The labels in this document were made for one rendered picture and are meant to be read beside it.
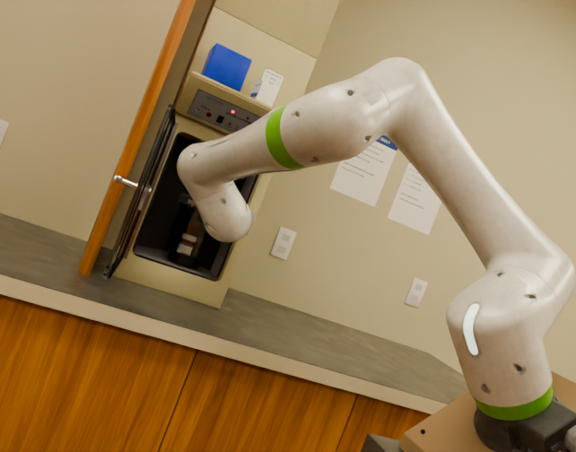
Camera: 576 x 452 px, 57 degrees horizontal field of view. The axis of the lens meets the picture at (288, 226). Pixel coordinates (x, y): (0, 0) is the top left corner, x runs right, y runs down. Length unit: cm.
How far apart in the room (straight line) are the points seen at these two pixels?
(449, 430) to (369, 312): 124
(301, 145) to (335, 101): 9
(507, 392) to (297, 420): 68
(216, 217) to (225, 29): 58
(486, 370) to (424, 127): 40
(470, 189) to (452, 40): 145
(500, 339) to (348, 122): 39
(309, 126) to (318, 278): 132
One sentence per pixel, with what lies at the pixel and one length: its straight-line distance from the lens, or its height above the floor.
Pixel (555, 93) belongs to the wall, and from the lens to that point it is 265.
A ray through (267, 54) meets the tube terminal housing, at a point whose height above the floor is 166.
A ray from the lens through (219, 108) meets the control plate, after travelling 143.
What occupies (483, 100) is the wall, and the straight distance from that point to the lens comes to 241.
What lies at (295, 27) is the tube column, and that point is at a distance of 159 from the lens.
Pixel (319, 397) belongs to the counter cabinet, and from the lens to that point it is 143.
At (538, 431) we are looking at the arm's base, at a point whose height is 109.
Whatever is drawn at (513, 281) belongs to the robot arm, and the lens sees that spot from 90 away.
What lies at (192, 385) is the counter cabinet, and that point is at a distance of 133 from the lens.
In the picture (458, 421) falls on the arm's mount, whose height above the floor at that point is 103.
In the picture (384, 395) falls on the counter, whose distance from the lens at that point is 148.
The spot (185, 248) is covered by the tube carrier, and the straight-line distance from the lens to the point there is 153.
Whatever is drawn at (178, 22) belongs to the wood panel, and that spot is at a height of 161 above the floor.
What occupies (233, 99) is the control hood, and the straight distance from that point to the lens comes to 141.
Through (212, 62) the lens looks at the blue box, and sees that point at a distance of 140.
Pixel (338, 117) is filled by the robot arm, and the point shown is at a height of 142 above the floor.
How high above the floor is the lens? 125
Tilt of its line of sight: 1 degrees down
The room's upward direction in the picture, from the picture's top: 21 degrees clockwise
